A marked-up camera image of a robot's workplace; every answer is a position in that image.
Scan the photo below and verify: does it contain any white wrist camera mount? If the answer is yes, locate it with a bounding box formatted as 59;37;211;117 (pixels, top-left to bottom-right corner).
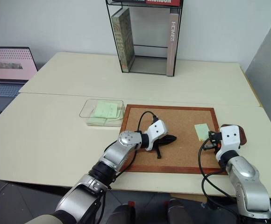
145;119;169;152
215;125;242;162

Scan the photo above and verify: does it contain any grey partition panel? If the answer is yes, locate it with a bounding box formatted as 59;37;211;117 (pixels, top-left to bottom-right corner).
244;6;271;150

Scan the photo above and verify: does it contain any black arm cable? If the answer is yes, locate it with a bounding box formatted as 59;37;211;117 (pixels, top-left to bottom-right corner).
120;111;159;175
197;139;245;221

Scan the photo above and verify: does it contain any open laptop pink screen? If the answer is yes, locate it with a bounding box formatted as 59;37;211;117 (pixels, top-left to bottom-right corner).
0;46;39;113

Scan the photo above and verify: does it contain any beige HOMES book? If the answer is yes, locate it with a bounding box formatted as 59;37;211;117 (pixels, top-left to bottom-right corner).
166;13;179;77

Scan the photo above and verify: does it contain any red and black book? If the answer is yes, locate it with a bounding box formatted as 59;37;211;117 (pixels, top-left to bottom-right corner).
123;0;181;7

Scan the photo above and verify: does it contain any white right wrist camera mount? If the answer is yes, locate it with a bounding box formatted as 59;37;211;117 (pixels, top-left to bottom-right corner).
215;125;242;162

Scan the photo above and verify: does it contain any olive patterned book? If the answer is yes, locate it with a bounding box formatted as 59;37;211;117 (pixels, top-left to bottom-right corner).
111;7;136;72

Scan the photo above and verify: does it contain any wood framed cork board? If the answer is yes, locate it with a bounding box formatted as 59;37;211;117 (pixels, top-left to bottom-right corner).
120;104;228;175

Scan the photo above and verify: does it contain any dark rounded shape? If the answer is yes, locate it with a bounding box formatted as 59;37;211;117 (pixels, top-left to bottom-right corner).
165;198;193;224
107;202;136;224

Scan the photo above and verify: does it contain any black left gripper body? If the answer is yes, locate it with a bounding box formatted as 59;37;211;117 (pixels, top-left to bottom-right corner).
152;133;171;147

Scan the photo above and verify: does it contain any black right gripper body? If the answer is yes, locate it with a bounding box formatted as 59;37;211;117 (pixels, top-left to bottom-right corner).
207;130;222;150

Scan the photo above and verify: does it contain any green sticky note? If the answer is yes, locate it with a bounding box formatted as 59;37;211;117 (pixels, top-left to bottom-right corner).
194;123;210;142

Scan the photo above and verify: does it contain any green note stack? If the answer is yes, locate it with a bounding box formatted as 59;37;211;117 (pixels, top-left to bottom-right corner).
87;115;108;126

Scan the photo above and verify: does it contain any black wire shelf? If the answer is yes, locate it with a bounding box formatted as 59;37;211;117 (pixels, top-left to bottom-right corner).
105;0;182;77

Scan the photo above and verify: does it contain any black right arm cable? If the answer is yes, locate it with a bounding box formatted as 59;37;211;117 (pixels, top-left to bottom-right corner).
197;139;245;221

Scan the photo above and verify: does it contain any clear plastic box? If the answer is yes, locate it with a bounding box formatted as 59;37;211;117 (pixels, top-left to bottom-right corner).
79;98;126;127

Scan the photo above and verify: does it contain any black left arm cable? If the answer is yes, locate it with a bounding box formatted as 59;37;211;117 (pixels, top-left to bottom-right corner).
120;111;159;175

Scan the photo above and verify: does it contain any green note with print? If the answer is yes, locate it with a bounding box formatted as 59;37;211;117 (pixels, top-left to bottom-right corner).
93;100;118;119

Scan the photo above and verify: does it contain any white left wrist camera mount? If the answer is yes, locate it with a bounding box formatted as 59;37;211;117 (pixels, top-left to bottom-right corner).
145;119;169;152

